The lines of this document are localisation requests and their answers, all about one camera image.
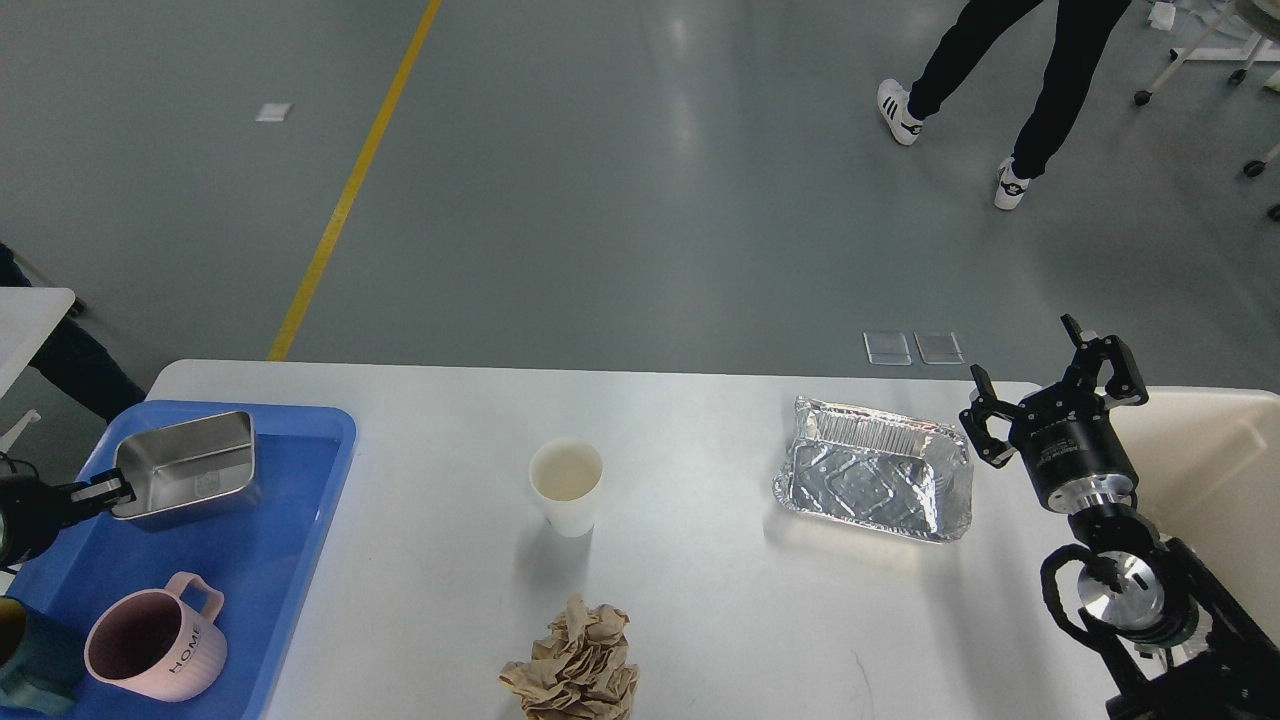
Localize clear floor plate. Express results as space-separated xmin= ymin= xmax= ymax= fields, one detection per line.
xmin=863 ymin=331 xmax=913 ymax=366
xmin=913 ymin=331 xmax=965 ymax=365

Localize white wheeled cart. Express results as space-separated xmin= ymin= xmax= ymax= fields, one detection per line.
xmin=1133 ymin=0 xmax=1280 ymax=222

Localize blue plastic tray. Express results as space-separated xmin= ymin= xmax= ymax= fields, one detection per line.
xmin=8 ymin=404 xmax=357 ymax=719

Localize white side table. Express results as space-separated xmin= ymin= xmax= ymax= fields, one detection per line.
xmin=1 ymin=287 xmax=76 ymax=396

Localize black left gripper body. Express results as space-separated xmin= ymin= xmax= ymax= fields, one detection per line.
xmin=1 ymin=475 xmax=76 ymax=568

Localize left clear floor plate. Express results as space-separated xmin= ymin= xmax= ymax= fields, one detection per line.
xmin=863 ymin=331 xmax=913 ymax=366

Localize aluminium foil tray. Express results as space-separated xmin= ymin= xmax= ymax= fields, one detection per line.
xmin=773 ymin=396 xmax=974 ymax=544

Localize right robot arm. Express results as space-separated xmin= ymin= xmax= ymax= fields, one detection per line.
xmin=959 ymin=314 xmax=1279 ymax=719

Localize white paper cup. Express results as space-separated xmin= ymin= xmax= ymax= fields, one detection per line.
xmin=527 ymin=437 xmax=604 ymax=538

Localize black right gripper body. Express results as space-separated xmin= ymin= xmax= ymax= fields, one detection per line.
xmin=1010 ymin=386 xmax=1138 ymax=512

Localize walking person black trousers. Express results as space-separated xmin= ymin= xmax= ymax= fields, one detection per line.
xmin=876 ymin=0 xmax=1134 ymax=211

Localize beige plastic bin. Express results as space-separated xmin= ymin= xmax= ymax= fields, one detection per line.
xmin=1110 ymin=387 xmax=1279 ymax=641

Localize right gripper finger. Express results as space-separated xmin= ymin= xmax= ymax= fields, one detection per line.
xmin=1060 ymin=314 xmax=1149 ymax=409
xmin=959 ymin=364 xmax=1027 ymax=468

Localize steel rectangular container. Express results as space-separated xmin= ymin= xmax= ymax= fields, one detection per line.
xmin=110 ymin=410 xmax=262 ymax=532

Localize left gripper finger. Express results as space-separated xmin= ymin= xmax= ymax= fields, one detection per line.
xmin=65 ymin=470 xmax=137 ymax=518

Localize pink ribbed mug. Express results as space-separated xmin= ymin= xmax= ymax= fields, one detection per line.
xmin=83 ymin=571 xmax=228 ymax=703

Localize crumpled brown paper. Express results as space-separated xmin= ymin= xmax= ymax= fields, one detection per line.
xmin=498 ymin=594 xmax=639 ymax=719

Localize right clear floor plate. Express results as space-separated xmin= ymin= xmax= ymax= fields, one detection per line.
xmin=913 ymin=331 xmax=965 ymax=365

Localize dark seated person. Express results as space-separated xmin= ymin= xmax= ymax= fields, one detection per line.
xmin=0 ymin=243 xmax=148 ymax=423

